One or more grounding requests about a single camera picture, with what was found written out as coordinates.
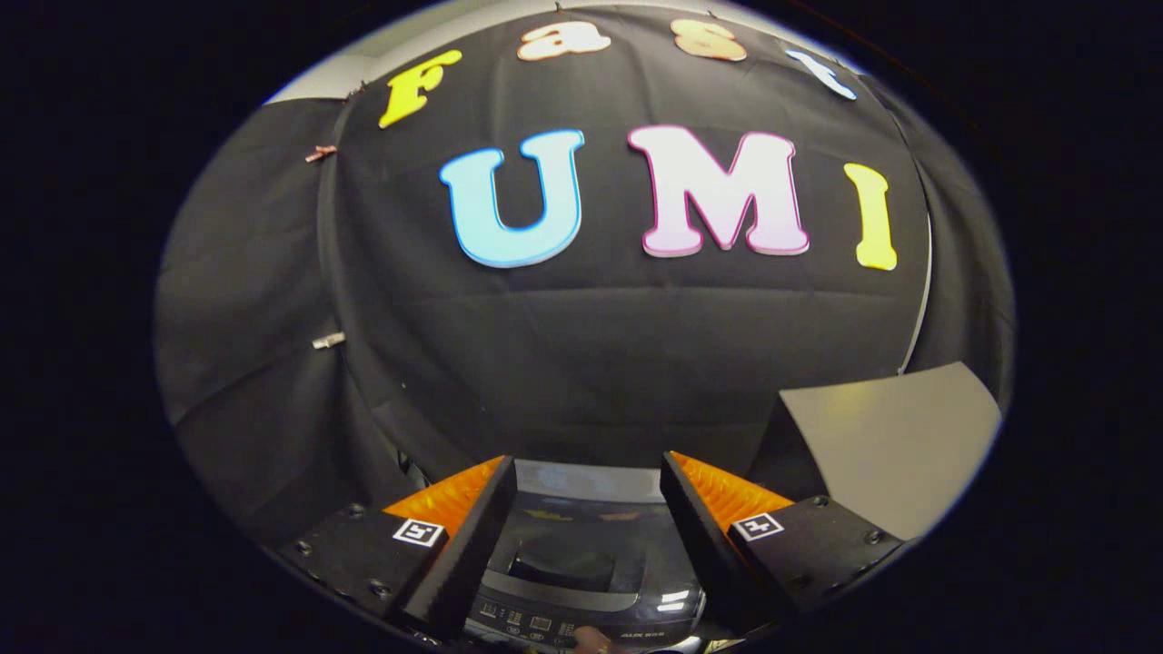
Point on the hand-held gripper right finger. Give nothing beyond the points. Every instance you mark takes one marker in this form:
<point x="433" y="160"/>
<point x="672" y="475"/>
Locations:
<point x="704" y="545"/>

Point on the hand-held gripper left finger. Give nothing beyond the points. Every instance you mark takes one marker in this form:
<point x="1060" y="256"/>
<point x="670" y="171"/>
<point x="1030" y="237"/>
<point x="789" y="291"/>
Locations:
<point x="472" y="545"/>

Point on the small grey washing machine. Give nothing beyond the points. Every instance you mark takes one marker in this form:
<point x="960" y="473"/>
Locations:
<point x="581" y="568"/>

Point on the black backdrop cloth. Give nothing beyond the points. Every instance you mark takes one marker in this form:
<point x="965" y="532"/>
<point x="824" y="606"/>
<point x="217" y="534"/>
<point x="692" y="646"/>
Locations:
<point x="591" y="350"/>

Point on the small silver clip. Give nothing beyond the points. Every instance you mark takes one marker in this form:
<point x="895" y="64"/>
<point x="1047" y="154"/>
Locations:
<point x="328" y="341"/>

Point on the small red clip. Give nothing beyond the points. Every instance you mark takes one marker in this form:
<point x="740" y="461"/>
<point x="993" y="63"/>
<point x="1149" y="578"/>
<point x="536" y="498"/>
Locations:
<point x="320" y="153"/>

